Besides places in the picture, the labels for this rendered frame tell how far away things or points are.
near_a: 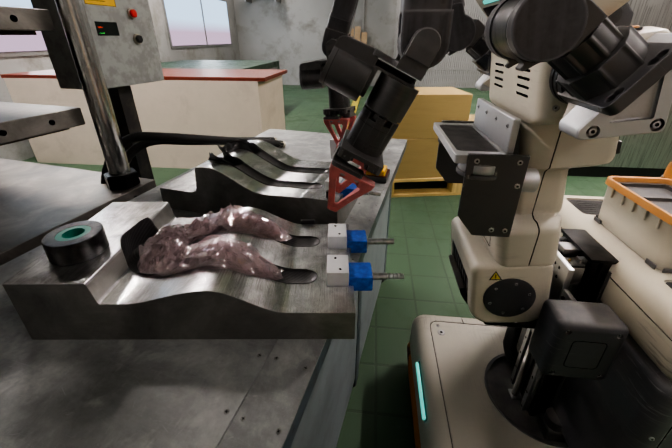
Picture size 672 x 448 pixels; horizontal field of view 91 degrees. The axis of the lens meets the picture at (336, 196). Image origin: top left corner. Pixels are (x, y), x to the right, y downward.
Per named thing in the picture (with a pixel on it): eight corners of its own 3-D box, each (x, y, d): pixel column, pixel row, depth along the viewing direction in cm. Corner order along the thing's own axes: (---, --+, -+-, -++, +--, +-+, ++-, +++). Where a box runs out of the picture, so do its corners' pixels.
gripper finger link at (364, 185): (308, 206, 48) (337, 151, 44) (316, 187, 54) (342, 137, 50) (350, 227, 48) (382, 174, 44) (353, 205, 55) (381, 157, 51)
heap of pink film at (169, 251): (293, 230, 69) (291, 197, 66) (281, 288, 53) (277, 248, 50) (169, 230, 69) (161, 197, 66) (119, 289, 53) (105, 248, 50)
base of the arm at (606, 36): (691, 52, 35) (616, 49, 45) (642, -1, 33) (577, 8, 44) (614, 117, 38) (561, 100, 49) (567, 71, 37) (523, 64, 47)
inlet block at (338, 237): (390, 245, 70) (392, 223, 68) (394, 259, 65) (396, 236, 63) (328, 245, 70) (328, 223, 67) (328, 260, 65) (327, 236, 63)
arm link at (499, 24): (617, 25, 37) (588, 27, 41) (554, -40, 35) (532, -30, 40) (546, 94, 40) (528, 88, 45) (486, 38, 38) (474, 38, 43)
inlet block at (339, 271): (399, 279, 60) (402, 254, 58) (405, 298, 56) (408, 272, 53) (327, 279, 60) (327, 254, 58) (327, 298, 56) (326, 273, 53)
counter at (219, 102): (95, 140, 438) (71, 67, 400) (292, 147, 412) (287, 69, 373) (35, 162, 362) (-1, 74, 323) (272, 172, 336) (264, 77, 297)
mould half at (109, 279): (348, 245, 75) (349, 201, 70) (354, 339, 52) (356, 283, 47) (127, 245, 75) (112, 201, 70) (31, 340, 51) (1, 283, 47)
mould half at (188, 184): (362, 191, 101) (363, 149, 95) (337, 235, 79) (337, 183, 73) (220, 174, 114) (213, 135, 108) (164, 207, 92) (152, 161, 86)
